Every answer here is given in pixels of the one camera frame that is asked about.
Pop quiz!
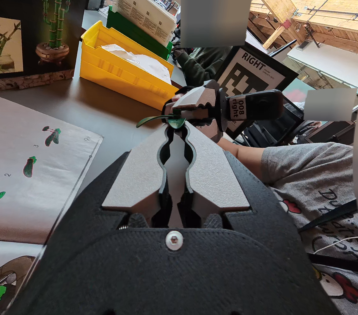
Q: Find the white board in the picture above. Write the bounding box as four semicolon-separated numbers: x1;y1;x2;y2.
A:
246;30;269;54

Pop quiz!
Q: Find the green lego leaf assembly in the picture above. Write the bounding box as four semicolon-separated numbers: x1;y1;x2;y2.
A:
136;110;187;129

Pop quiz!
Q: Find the black shoulder strap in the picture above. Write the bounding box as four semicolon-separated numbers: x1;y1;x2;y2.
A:
297;200;358;269

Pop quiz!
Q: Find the green plastic bin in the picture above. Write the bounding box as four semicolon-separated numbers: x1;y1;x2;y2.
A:
106;6;173;61

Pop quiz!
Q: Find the black framed marker sign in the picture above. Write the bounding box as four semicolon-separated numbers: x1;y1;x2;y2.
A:
214;45;299;139

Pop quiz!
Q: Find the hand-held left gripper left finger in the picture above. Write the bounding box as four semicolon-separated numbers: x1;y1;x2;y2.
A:
101;125;175;228

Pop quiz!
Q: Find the yellow plastic bin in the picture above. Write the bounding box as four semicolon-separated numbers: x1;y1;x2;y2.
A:
80;20;179;111

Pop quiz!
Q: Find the thin white cable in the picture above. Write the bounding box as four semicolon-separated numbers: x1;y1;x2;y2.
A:
313;235;358;254

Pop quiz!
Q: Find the open instruction booklet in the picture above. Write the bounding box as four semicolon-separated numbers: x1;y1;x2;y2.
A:
0;97;104;304

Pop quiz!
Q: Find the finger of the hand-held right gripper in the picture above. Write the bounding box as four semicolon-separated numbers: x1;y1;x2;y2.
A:
185;110;224;143
171;80;220;112

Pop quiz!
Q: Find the black mesh office chair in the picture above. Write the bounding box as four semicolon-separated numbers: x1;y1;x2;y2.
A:
242;103;307;148

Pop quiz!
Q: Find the person's right forearm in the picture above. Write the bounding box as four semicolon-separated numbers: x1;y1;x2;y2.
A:
217;137;269;184

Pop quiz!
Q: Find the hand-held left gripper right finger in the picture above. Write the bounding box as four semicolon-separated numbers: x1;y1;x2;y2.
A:
178;121;251;228

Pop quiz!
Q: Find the crumpled white paper bag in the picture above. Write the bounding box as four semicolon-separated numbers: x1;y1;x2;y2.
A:
101;43;172;85

